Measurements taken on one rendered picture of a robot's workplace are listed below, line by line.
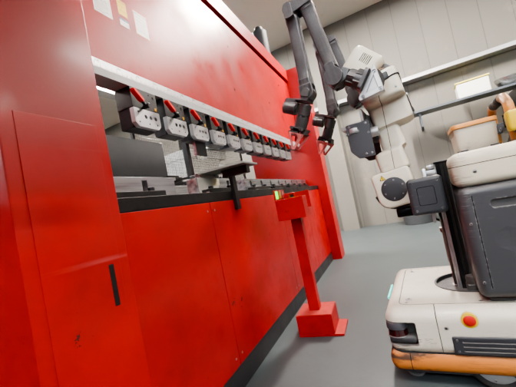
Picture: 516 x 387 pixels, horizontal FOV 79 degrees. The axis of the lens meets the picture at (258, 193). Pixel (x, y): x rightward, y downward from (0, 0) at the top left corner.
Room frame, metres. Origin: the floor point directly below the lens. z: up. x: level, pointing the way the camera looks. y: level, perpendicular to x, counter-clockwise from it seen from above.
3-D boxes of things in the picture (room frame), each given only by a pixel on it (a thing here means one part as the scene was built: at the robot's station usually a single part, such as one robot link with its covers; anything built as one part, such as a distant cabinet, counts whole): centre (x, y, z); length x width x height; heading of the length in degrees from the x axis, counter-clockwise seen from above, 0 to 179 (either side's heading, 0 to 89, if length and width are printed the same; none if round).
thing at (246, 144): (2.22, 0.04, 1.26); 0.15 x 0.09 x 0.17; 157
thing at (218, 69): (2.29, 0.01, 1.74); 3.00 x 0.08 x 0.80; 157
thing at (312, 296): (1.84, -0.20, 0.39); 0.06 x 0.06 x 0.54; 69
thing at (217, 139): (1.85, 0.19, 1.26); 0.15 x 0.09 x 0.17; 157
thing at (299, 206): (1.84, -0.20, 0.75); 0.20 x 0.16 x 0.18; 159
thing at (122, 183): (1.18, 0.48, 0.92); 0.50 x 0.06 x 0.10; 157
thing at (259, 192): (2.27, -0.03, 0.85); 3.00 x 0.21 x 0.04; 157
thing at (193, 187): (1.74, 0.24, 0.92); 0.39 x 0.06 x 0.10; 157
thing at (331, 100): (1.75, -0.51, 1.40); 0.11 x 0.06 x 0.43; 152
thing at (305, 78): (1.37, -0.31, 1.40); 0.11 x 0.06 x 0.43; 152
